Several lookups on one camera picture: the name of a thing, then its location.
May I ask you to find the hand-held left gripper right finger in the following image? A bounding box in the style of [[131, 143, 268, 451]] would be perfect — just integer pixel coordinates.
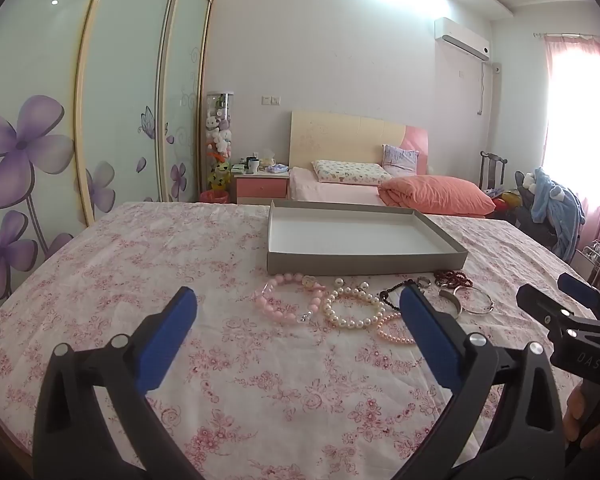
[[399, 284, 566, 480]]

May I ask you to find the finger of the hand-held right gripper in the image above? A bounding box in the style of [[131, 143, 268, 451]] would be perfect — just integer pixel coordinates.
[[516, 284, 588, 341], [557, 272, 600, 313]]

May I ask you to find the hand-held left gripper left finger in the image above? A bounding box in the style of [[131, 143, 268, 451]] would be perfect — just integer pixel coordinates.
[[32, 286, 201, 480]]

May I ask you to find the pink small pearl bracelet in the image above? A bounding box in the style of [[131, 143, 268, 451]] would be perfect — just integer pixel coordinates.
[[375, 312, 418, 346]]

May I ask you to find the silver cuff bangle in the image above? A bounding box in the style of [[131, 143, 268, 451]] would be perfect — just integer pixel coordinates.
[[437, 284, 466, 318]]

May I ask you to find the thin silver bangle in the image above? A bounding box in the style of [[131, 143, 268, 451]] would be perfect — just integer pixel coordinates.
[[457, 287, 496, 316]]

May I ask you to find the black bead bracelet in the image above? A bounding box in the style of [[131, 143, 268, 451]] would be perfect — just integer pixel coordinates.
[[377, 280, 416, 313]]

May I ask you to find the dark red bead bracelet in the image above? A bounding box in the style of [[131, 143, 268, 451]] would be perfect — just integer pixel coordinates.
[[433, 270, 473, 291]]

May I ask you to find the pink large bead bracelet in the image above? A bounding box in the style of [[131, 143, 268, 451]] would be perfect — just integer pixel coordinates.
[[254, 272, 327, 325]]

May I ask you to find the white pearl bracelet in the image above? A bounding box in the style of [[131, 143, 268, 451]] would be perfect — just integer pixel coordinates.
[[322, 287, 388, 331]]

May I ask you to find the grey cardboard tray box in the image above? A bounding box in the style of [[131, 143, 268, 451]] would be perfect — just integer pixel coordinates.
[[266, 199, 469, 276]]

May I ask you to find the person's right hand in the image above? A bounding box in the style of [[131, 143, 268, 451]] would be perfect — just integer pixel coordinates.
[[564, 385, 590, 443]]

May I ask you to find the pink floral bed sheet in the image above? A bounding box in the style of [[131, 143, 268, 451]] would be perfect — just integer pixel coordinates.
[[0, 200, 600, 480]]

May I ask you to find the black office chair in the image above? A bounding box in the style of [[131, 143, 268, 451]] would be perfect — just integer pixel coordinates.
[[512, 170, 573, 253]]

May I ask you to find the blue plush robe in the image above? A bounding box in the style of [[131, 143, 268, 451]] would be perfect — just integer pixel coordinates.
[[522, 166, 587, 261]]

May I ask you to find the pile of colourful toys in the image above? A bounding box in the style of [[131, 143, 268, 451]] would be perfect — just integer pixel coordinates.
[[490, 187, 523, 211]]

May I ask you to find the orange duvet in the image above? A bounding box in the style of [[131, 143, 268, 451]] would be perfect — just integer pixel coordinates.
[[377, 176, 497, 217]]

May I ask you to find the dark wooden chair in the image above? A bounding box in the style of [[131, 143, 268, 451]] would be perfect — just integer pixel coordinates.
[[479, 151, 508, 193]]

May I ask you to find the green yellow plush toy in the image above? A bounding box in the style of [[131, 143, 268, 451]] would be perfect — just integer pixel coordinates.
[[207, 157, 232, 192]]

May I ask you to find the pink mattress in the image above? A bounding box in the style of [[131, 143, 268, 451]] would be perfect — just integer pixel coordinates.
[[287, 167, 386, 206]]

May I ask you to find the pink nightstand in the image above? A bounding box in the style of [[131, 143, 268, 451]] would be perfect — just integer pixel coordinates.
[[232, 170, 291, 206]]

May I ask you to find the lilac cushion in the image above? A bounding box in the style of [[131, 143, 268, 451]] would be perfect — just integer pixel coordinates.
[[381, 144, 420, 178]]

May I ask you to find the pink curtain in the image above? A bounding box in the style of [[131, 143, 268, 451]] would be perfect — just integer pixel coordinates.
[[535, 32, 600, 261]]

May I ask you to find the white floral pillow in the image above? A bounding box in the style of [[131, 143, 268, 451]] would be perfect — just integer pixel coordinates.
[[311, 160, 392, 186]]

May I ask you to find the cream pink bed headboard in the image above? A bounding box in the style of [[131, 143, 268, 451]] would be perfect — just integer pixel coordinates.
[[289, 109, 429, 181]]

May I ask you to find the clear tube of plush toys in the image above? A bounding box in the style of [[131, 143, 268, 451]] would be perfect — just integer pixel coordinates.
[[202, 91, 236, 203]]

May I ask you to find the flower print sliding wardrobe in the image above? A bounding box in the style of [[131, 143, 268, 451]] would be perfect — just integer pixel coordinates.
[[0, 0, 216, 311]]

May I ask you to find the white air conditioner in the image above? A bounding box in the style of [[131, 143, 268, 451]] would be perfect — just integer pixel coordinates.
[[433, 16, 491, 62]]

